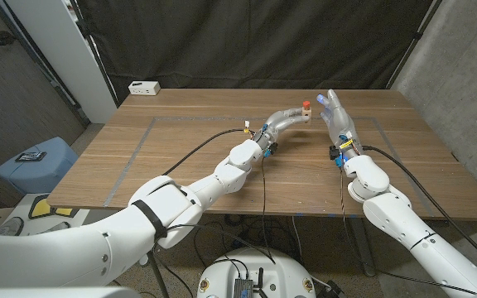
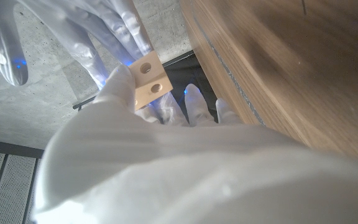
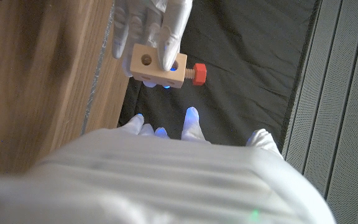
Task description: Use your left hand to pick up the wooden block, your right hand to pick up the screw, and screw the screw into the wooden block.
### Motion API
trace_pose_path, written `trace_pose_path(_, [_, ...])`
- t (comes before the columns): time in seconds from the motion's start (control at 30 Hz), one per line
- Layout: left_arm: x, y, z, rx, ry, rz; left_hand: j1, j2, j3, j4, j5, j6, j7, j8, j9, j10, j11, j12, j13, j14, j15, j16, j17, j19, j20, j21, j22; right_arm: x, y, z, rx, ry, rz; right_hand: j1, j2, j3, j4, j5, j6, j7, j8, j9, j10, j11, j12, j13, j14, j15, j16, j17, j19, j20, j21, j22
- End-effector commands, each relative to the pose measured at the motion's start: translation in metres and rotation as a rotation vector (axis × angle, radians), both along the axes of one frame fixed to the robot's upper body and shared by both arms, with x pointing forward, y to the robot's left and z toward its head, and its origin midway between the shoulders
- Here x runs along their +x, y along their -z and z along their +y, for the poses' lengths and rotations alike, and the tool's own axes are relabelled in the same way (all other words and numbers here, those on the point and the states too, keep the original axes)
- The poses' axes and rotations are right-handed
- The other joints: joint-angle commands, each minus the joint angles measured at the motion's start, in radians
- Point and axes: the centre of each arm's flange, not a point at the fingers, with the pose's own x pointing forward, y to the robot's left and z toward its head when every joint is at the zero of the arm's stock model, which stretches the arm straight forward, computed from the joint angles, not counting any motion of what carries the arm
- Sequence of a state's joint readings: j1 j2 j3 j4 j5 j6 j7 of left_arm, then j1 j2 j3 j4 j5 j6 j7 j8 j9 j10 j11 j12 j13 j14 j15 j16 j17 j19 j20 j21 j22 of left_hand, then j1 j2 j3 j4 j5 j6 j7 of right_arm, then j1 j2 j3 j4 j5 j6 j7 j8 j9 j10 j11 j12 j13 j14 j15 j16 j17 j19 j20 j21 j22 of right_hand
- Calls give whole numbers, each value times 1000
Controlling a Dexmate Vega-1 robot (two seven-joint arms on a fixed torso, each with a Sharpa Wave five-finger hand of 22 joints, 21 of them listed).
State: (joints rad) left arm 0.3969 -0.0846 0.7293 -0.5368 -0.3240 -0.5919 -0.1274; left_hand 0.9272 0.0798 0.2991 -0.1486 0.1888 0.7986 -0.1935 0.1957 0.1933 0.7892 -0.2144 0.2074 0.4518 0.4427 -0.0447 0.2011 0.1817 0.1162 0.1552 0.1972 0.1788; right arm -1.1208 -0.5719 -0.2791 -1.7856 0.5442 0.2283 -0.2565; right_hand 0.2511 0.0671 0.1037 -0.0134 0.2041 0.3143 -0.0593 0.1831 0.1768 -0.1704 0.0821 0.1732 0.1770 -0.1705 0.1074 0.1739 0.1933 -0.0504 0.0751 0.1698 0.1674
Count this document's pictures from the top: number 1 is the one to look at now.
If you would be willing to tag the blue plastic stool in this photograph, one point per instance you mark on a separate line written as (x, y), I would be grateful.
(35, 174)

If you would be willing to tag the white wall panel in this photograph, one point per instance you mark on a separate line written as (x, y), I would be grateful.
(64, 54)

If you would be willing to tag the grey table leg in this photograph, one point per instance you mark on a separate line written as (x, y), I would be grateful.
(367, 265)

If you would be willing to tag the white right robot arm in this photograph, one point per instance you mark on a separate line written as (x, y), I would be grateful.
(387, 207)

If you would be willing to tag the black backdrop stand pole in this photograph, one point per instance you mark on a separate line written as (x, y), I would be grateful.
(418, 35)
(94, 49)

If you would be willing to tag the black metal rail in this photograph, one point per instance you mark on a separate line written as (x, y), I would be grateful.
(56, 85)

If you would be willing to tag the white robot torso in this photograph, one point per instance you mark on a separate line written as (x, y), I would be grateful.
(280, 273)

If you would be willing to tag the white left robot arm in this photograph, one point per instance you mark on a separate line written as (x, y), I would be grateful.
(222, 174)

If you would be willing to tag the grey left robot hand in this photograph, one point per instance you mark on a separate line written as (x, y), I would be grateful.
(282, 122)

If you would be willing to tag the black plug beside torso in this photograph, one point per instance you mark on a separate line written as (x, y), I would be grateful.
(333, 289)

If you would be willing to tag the small wooden block with holes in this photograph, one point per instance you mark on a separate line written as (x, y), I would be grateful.
(306, 113)

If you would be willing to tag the white board yellow black marking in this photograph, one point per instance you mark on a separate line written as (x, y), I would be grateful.
(41, 207)

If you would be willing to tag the black backdrop curtain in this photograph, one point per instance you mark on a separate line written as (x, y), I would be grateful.
(255, 41)

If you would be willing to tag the white table leg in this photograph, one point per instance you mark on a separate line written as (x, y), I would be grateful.
(143, 260)

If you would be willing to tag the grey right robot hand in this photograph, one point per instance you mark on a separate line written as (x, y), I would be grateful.
(340, 122)

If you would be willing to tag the black floor bracket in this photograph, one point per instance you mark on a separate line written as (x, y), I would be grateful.
(433, 222)

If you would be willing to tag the white power strip box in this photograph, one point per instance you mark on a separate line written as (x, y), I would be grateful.
(144, 88)

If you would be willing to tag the black smartphone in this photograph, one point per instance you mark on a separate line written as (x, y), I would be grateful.
(30, 156)

